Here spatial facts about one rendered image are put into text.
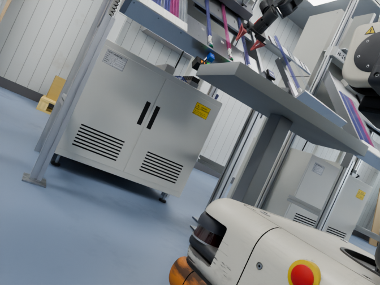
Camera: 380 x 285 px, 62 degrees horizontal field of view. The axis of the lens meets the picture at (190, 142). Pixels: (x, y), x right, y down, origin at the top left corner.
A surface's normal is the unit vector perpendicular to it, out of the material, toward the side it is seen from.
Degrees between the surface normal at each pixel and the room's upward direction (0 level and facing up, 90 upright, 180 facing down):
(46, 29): 90
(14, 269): 0
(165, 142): 90
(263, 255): 84
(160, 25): 134
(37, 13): 90
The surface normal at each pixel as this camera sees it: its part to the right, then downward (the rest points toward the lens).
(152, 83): 0.40, 0.18
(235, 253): -0.73, -0.33
